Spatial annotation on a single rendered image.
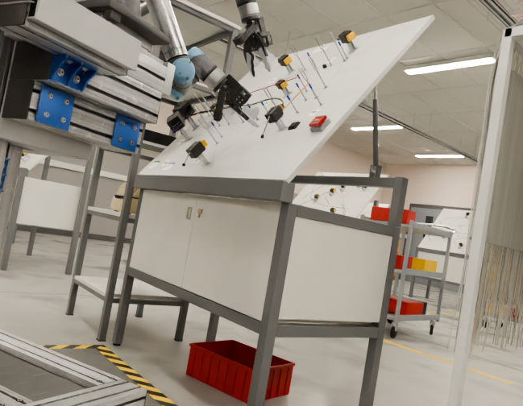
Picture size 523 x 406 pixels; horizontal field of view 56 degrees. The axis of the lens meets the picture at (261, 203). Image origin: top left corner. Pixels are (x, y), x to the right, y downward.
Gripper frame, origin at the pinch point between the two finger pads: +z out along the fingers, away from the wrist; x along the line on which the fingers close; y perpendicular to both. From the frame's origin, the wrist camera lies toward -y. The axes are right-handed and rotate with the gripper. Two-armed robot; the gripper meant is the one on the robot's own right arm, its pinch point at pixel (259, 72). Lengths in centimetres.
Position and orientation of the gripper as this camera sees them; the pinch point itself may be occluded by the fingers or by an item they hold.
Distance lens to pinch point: 193.5
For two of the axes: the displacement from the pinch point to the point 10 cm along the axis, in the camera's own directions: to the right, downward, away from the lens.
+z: 2.5, 9.5, 1.8
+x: -6.9, 0.5, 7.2
